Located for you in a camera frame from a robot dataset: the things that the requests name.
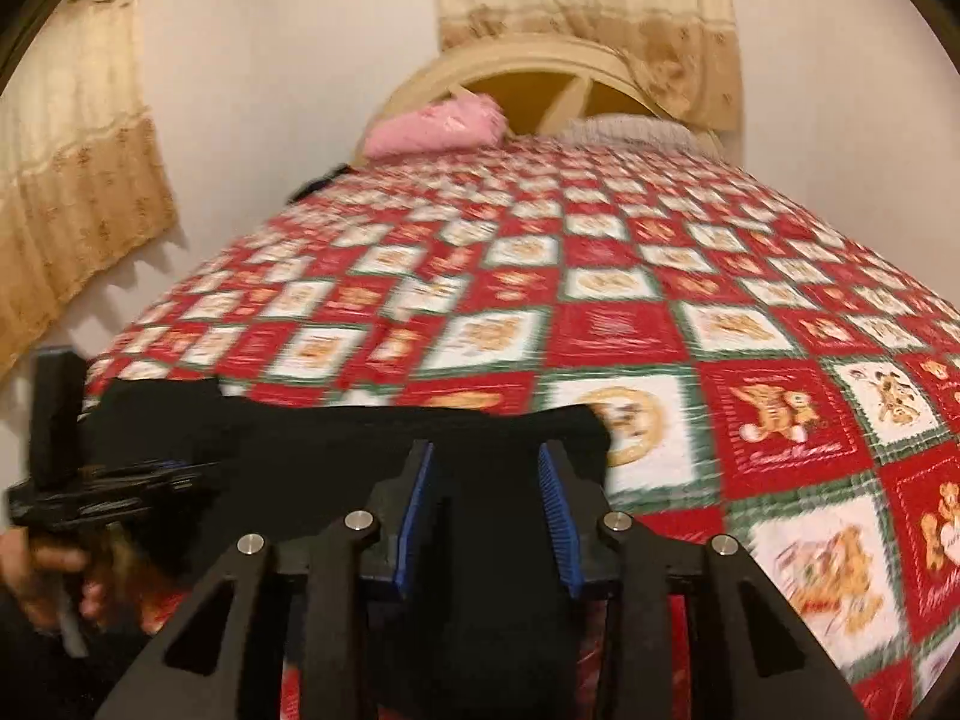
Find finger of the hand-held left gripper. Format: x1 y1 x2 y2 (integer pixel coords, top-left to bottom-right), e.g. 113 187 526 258
79 456 226 502

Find person's left hand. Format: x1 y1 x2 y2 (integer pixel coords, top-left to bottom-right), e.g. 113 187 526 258
0 525 115 635

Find cream wooden bed headboard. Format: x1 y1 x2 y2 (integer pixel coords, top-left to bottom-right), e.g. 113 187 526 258
375 36 726 160

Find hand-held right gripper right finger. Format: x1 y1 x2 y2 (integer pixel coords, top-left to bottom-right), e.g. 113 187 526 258
535 439 865 720

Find red checkered printed blanket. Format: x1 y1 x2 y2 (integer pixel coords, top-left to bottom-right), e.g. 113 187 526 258
82 136 960 720

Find black pants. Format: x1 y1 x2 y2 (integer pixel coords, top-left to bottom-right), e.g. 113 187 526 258
82 379 610 720

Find beige floral curtain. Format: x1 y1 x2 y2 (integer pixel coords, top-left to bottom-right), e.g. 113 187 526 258
0 0 179 385

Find beige curtain with valance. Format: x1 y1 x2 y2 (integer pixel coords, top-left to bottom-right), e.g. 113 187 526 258
429 0 743 133

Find striped pillow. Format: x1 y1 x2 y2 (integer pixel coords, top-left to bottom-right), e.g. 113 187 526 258
555 114 711 155

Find folded pink blanket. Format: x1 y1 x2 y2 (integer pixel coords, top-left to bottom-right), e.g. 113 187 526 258
362 94 508 160

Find small dark object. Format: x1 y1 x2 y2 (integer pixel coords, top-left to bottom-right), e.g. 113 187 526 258
289 161 353 204

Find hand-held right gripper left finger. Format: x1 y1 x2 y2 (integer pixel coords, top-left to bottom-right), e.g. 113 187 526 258
94 439 437 720

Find person's dark clothing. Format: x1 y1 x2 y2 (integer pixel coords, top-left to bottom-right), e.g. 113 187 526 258
0 592 155 720

